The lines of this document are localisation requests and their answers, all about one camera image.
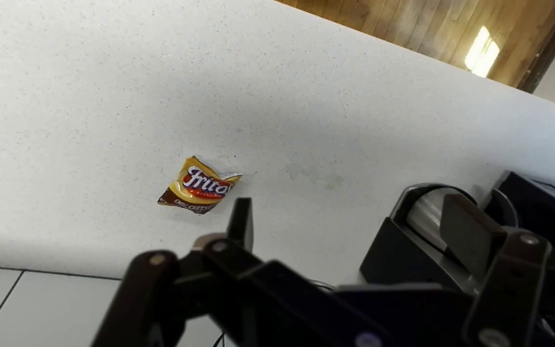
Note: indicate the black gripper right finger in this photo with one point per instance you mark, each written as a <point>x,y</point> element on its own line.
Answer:
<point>515,278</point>

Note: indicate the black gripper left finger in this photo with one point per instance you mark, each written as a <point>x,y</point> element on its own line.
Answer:
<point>255,303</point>

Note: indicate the Fritos chip bag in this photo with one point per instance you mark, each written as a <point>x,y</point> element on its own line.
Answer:
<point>197,187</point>

